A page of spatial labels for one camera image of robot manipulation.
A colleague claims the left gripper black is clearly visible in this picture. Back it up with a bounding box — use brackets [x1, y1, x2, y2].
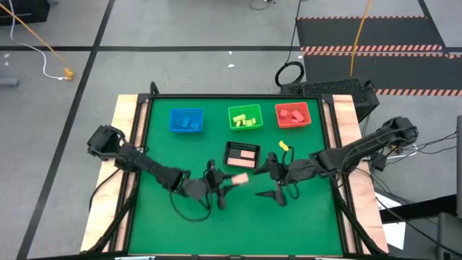
[182, 159, 235, 211]

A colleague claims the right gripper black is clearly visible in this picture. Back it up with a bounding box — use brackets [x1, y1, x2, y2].
[253, 152, 315, 207]

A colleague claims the black plastic basket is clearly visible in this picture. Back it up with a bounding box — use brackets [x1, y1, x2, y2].
[222, 141, 261, 170]

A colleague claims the green table mat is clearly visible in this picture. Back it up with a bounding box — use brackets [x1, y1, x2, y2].
[128, 97, 344, 256]

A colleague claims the green plastic basket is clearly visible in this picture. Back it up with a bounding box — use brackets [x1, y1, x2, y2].
[227, 104, 264, 131]

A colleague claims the red plastic basket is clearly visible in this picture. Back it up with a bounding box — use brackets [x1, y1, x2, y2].
[274, 101, 313, 129]

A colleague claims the blue plastic basket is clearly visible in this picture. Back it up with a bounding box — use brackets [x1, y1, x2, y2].
[168, 108, 204, 134]

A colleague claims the light wooden table board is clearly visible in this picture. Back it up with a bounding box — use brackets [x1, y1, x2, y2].
[323, 94, 390, 254]
[79, 94, 151, 253]

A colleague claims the black perforated computer case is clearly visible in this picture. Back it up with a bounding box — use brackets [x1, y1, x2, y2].
[280, 77, 380, 122]

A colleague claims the white paper sheet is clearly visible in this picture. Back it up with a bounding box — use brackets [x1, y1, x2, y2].
[375, 192, 407, 251]

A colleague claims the black floor bar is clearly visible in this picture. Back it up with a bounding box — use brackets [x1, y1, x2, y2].
[378, 194, 458, 223]

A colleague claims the black hazard-striped floor mat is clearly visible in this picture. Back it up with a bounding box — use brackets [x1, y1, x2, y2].
[295, 15, 462, 97]

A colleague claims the black cabinet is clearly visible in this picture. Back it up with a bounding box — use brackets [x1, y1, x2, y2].
[0, 0, 51, 27]

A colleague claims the black table frame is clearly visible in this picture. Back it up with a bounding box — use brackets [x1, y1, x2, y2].
[81, 81, 389, 260]

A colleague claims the black coiled cable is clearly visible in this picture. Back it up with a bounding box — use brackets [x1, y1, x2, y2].
[274, 0, 305, 89]

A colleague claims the white cable with plug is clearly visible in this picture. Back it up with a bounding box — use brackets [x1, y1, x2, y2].
[395, 142, 422, 157]

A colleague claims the yellow hanging cable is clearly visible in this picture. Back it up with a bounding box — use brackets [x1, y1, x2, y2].
[349, 0, 372, 77]

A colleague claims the thin black floor cable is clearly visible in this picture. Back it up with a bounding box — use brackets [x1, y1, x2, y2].
[248, 0, 277, 11]

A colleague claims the white floor cable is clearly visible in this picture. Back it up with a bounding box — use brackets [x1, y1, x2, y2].
[9, 0, 68, 80]

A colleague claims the yellow floor cable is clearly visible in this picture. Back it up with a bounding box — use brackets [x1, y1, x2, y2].
[0, 2, 71, 73]

